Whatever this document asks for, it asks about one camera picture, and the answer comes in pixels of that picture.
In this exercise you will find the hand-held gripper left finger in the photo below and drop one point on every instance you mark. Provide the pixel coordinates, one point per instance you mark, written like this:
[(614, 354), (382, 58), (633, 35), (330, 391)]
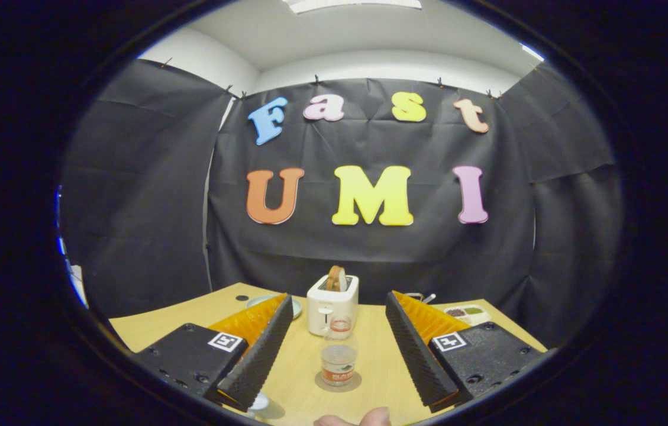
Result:
[(257, 361)]

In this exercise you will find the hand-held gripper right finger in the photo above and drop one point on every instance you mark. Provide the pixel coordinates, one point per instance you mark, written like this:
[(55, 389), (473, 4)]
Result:
[(422, 361)]

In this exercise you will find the pale blue cup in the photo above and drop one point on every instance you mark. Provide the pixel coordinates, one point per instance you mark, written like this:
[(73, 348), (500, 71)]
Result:
[(260, 403)]

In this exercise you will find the round brown coaster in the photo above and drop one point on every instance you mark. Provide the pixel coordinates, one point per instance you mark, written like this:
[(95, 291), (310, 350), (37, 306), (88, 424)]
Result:
[(325, 384)]

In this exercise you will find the clear plastic juice bottle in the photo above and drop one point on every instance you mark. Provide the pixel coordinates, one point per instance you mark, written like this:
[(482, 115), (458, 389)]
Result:
[(339, 361)]

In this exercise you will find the wooden table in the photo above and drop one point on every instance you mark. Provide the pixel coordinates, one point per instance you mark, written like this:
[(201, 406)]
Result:
[(381, 355)]

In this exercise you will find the pale green plate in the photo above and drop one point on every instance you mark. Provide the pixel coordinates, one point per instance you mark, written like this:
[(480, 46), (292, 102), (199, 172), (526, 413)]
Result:
[(260, 300)]

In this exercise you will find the small metal rack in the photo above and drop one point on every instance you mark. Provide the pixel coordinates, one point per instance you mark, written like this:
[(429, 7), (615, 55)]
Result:
[(415, 296)]

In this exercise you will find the white divided dish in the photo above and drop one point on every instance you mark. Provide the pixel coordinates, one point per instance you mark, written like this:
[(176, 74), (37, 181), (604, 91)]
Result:
[(468, 313)]

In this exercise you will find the white toaster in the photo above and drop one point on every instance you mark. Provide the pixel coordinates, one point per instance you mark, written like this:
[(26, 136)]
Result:
[(334, 307)]

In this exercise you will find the brown bread slice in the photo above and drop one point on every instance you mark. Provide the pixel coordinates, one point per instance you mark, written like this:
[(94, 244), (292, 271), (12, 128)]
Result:
[(334, 277)]

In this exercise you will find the small ceiling light panel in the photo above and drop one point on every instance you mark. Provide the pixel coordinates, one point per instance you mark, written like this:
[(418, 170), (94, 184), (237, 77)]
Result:
[(532, 52)]

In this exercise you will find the large ceiling light panel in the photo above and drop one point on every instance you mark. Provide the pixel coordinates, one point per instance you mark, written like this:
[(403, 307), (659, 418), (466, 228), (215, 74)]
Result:
[(351, 5)]

